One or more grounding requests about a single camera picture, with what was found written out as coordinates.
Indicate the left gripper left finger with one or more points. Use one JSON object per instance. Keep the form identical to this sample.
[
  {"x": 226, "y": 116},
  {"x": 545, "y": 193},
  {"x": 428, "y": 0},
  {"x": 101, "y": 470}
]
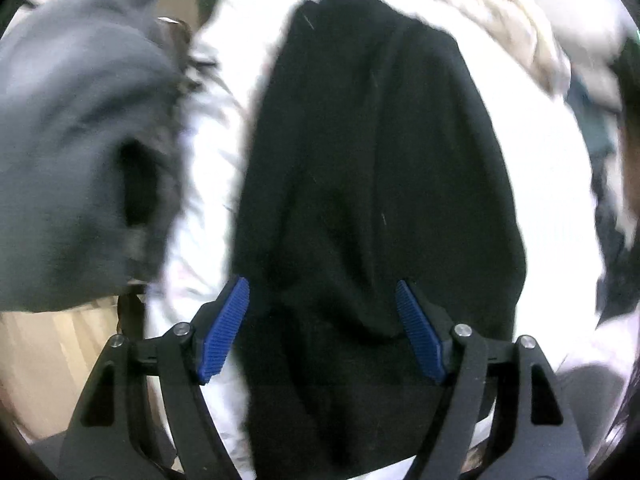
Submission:
[{"x": 111, "y": 436}]

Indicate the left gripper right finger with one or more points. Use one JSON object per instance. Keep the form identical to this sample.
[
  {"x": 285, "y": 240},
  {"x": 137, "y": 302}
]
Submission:
[{"x": 502, "y": 415}]

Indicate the black pants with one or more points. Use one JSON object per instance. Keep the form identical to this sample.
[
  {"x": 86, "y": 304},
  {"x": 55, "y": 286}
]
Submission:
[{"x": 374, "y": 161}]

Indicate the floral white bed sheet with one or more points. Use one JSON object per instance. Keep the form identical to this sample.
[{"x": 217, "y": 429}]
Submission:
[{"x": 549, "y": 170}]

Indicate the dark clothes at bedside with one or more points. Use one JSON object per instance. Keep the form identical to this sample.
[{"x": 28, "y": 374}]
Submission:
[{"x": 618, "y": 289}]

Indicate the grey clothes pile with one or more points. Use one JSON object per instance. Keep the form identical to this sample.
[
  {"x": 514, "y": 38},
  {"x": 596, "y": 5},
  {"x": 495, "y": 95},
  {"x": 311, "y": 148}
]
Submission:
[{"x": 90, "y": 152}]

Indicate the cream crumpled duvet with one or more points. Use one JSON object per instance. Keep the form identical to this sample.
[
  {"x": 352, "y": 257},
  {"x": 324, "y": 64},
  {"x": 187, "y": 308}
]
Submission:
[{"x": 526, "y": 34}]

